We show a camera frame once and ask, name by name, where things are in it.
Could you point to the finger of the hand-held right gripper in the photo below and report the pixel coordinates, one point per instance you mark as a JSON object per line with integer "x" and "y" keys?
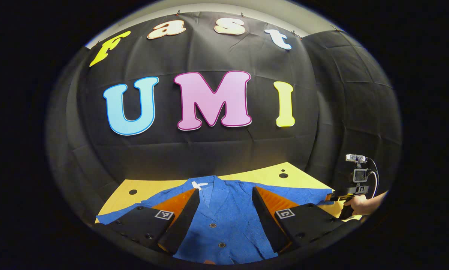
{"x": 340, "y": 195}

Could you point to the blue button shirt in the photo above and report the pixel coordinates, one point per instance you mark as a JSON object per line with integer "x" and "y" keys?
{"x": 224, "y": 217}

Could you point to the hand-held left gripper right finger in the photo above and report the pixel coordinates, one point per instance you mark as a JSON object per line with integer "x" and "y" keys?
{"x": 265, "y": 221}

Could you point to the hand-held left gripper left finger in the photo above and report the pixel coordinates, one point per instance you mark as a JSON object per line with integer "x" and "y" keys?
{"x": 183, "y": 221}

